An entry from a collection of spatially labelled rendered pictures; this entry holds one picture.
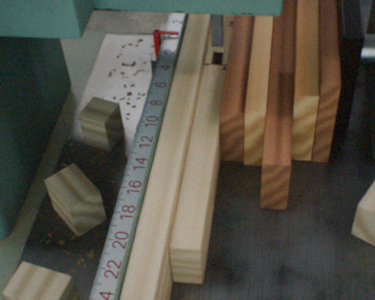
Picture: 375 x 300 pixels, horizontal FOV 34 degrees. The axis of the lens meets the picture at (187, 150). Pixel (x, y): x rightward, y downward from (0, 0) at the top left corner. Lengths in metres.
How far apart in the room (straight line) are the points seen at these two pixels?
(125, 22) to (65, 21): 1.80
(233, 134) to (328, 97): 0.07
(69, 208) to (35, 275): 0.07
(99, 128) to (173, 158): 0.21
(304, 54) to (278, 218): 0.12
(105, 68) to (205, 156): 0.33
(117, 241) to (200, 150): 0.10
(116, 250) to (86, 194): 0.19
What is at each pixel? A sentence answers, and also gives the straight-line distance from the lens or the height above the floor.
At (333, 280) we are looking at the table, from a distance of 0.41.
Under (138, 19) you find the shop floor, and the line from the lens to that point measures 2.23.
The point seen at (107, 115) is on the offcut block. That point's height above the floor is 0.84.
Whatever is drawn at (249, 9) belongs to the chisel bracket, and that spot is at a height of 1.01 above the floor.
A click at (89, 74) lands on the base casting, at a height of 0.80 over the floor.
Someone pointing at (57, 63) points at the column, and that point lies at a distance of 0.66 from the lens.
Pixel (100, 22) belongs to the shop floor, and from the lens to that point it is 2.25.
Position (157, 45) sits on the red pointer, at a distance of 0.50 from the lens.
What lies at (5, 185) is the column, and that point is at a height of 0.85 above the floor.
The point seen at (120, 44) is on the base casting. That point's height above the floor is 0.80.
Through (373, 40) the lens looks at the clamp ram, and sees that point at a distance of 0.49.
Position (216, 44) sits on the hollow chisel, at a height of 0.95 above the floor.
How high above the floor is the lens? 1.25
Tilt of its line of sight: 46 degrees down
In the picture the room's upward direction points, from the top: 5 degrees counter-clockwise
